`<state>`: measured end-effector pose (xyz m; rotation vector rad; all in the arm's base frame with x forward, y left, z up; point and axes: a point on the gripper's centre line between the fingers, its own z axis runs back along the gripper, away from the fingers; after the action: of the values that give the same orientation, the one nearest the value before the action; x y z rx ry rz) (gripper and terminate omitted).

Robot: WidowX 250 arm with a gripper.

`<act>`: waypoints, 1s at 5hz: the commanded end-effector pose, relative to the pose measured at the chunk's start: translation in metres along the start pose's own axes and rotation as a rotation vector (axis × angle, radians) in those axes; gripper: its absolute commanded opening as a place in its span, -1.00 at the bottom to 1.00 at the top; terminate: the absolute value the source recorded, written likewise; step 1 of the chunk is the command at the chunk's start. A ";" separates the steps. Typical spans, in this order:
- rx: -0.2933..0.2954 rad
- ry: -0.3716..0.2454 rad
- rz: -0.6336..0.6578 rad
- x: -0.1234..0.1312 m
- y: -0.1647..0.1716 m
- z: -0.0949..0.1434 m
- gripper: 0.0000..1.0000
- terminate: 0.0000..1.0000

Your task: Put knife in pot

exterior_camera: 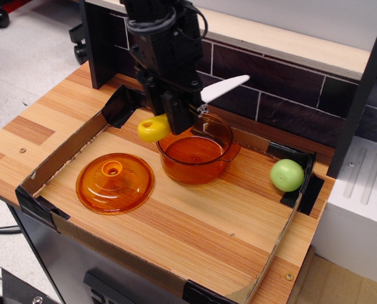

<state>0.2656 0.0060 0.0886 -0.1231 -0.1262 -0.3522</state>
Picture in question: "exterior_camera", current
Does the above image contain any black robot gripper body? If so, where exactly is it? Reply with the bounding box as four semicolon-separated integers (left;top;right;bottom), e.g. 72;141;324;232
126;12;204;115

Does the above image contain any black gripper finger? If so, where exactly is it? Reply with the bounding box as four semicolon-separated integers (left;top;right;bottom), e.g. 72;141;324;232
162;91;197;134
191;102;208;118

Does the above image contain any yellow handled white toy knife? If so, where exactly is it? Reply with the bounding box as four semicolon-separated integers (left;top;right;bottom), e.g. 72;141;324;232
137;75;250;143

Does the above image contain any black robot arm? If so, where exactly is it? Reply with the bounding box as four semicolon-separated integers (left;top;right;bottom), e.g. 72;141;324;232
123;1;208;135

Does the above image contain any orange transparent plastic pot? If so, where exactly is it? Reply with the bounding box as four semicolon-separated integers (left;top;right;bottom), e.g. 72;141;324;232
157;113;240;185

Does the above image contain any orange transparent pot lid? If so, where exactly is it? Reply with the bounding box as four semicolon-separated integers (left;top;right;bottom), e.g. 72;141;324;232
75;153;155;215

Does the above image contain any cardboard fence with black tape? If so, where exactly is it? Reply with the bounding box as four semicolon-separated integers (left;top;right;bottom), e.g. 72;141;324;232
16;84;333;303

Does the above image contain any light wooden shelf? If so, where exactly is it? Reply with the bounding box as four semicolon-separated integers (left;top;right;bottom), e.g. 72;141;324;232
84;0;373;81

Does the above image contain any green toy apple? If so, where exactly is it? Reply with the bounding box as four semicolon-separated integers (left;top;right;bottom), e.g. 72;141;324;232
270;159;305;192

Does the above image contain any black chair caster wheel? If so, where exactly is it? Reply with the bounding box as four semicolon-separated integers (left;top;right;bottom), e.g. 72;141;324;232
0;8;10;29

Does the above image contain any white sink drainboard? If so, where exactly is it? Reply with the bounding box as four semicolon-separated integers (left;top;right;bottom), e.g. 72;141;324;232
312;137;377;282

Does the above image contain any black vertical post left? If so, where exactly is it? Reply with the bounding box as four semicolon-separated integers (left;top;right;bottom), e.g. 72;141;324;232
79;0;138;90

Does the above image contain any black vertical post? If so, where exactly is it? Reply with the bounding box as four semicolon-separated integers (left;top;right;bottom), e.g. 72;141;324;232
326;37;377;178
79;0;138;90

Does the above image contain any black vertical post right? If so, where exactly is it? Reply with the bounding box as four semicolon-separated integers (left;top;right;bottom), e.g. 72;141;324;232
326;37;377;178

